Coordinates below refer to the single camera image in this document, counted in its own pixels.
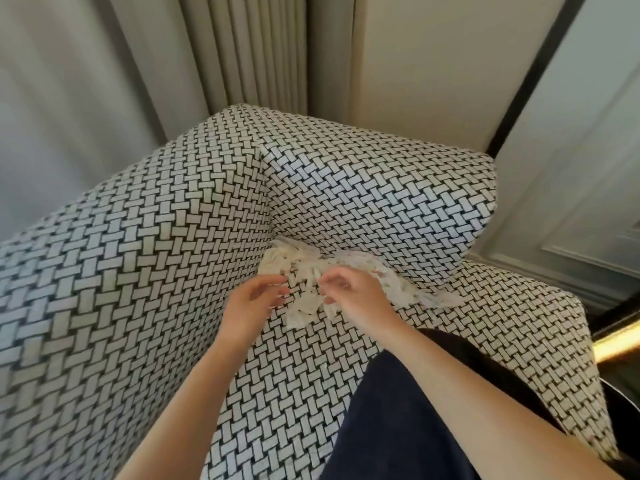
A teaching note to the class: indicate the person's left forearm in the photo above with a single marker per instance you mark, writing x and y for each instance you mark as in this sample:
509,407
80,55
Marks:
190,414

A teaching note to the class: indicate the person's right hand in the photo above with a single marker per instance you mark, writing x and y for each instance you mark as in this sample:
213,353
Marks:
365,304

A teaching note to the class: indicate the black white woven-pattern sofa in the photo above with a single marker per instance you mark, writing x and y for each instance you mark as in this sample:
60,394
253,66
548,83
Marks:
125,294

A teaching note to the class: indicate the pile of white paper scraps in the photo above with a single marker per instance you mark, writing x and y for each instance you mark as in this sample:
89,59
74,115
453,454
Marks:
300,264

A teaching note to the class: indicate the lit yellow light strip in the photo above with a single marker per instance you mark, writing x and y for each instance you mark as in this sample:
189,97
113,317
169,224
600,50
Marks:
617,342

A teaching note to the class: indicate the pleated beige curtain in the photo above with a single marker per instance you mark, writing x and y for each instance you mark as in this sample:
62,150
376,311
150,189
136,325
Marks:
250,44

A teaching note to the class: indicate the person's left hand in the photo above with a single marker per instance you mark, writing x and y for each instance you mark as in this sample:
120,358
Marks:
245,314

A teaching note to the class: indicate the black round trash bin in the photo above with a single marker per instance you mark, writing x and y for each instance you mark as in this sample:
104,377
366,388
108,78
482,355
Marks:
625,424

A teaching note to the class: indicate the sheer white curtain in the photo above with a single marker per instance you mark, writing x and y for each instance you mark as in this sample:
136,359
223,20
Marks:
65,104

